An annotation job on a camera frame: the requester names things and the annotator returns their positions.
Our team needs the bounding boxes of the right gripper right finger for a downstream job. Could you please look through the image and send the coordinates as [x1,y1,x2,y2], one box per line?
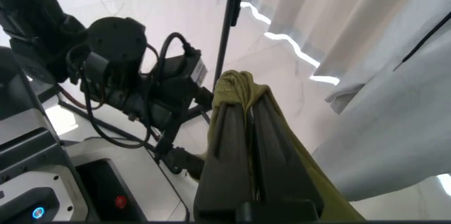
[252,93,326,222]

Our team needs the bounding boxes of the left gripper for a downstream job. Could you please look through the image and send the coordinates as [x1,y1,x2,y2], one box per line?
[116,75,214,163]

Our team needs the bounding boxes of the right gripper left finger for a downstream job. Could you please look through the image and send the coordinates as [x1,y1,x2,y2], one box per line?
[193,102,255,222]

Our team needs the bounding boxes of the green garment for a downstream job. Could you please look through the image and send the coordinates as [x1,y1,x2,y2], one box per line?
[161,70,366,222]

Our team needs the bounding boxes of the pale grey shorts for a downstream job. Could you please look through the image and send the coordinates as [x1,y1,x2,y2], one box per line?
[311,0,451,202]

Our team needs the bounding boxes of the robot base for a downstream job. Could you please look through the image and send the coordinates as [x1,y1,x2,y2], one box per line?
[0,46,192,222]

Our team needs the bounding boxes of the black clothes rack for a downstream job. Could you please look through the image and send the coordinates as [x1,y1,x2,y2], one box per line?
[183,0,250,123]

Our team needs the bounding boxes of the white curtain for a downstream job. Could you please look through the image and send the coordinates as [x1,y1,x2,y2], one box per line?
[192,0,436,79]

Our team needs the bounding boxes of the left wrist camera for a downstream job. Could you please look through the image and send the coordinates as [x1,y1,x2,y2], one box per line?
[157,49,209,88]

